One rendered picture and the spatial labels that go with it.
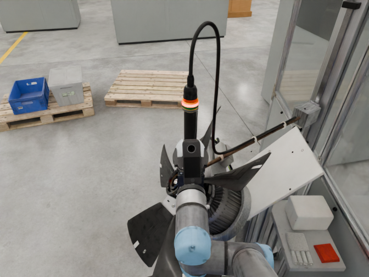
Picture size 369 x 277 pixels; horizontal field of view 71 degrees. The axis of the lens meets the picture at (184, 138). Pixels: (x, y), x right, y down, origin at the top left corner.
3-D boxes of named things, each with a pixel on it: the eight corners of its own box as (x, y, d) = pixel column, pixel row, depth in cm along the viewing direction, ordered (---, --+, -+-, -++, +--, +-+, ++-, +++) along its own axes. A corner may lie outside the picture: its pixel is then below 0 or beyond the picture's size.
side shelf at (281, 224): (311, 203, 140) (313, 199, 138) (344, 271, 111) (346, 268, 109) (267, 203, 140) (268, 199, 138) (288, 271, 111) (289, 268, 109)
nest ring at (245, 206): (203, 200, 128) (197, 197, 126) (244, 170, 115) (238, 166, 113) (207, 253, 106) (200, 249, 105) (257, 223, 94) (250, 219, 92)
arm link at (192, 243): (175, 269, 55) (172, 248, 50) (176, 223, 64) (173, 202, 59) (212, 268, 55) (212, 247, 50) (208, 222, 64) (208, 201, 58)
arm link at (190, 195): (175, 201, 59) (211, 201, 59) (175, 186, 62) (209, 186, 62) (175, 221, 63) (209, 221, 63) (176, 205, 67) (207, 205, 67)
